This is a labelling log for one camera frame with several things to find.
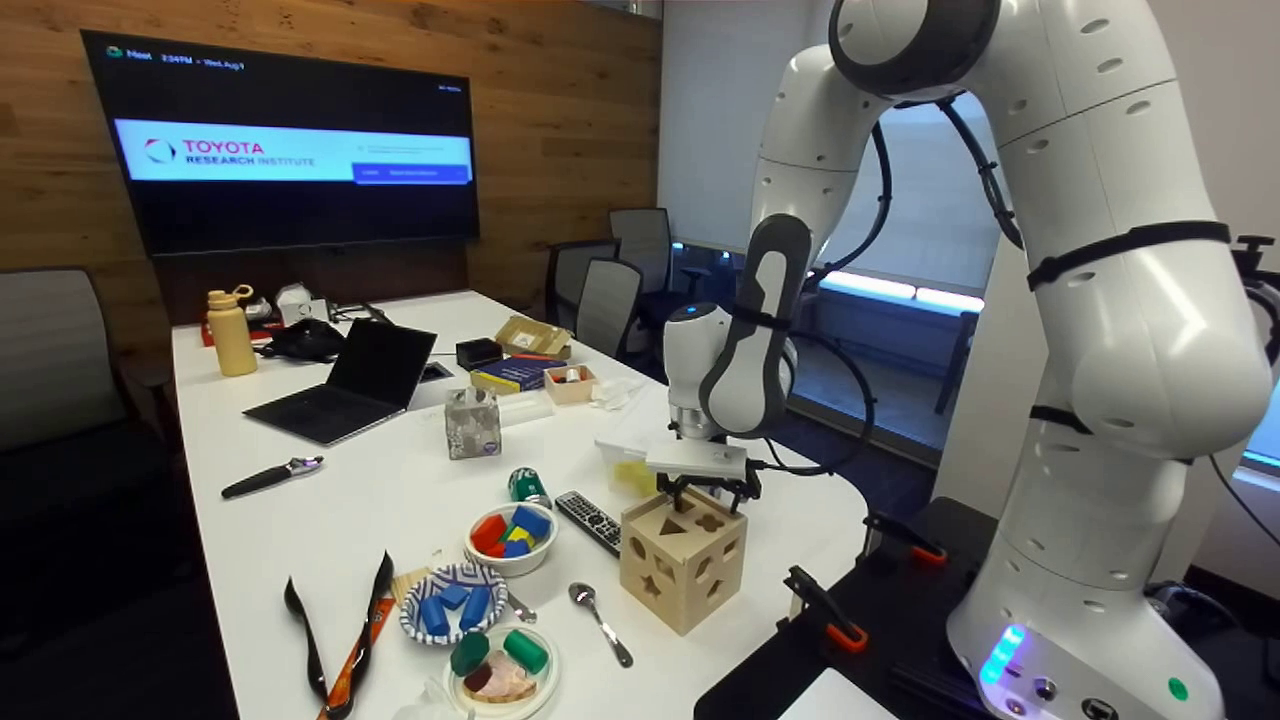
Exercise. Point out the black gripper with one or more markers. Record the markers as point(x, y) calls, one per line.
point(715, 485)

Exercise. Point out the wooden toy box lid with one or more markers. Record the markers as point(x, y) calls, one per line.
point(685, 521)

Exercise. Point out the wooden shape sorter toy box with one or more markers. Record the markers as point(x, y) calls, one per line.
point(682, 583)

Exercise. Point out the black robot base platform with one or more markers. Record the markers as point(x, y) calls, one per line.
point(894, 612)

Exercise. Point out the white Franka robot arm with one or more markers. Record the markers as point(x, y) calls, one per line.
point(1132, 344)

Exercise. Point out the tan cardboard box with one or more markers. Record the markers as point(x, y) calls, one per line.
point(533, 338)

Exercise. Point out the small black box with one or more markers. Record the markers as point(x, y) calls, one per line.
point(477, 353)

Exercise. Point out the clear container with yellow sponge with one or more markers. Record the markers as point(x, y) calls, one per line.
point(635, 477)

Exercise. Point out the black remote control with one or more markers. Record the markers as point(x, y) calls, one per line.
point(591, 521)

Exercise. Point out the black orange clamp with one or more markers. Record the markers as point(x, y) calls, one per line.
point(910, 543)
point(825, 611)

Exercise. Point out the metal spoon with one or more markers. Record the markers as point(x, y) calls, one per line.
point(601, 625)

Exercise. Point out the small light wooden tray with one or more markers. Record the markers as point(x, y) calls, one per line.
point(570, 386)

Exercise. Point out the teal green cup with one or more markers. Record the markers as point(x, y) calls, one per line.
point(525, 482)

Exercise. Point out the white bowl with coloured blocks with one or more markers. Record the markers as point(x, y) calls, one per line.
point(508, 536)

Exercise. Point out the grey speckled cube container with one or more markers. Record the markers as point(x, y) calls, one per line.
point(472, 426)

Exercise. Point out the white plate with green toys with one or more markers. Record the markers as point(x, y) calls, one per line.
point(505, 666)

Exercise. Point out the blue patterned bowl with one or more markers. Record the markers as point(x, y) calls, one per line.
point(455, 606)

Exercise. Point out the black open laptop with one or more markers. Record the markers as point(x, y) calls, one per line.
point(348, 386)

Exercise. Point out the black cloth bag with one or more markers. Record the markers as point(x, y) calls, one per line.
point(307, 338)

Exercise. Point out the black marker pen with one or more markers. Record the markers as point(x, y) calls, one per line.
point(265, 477)

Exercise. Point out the white small device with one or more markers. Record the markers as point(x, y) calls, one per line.
point(298, 305)

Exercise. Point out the yellow water bottle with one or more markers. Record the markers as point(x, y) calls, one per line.
point(230, 335)

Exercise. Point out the large grey office chair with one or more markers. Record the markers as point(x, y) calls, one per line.
point(62, 386)

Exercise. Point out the wall mounted tv screen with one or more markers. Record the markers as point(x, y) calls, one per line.
point(281, 147)

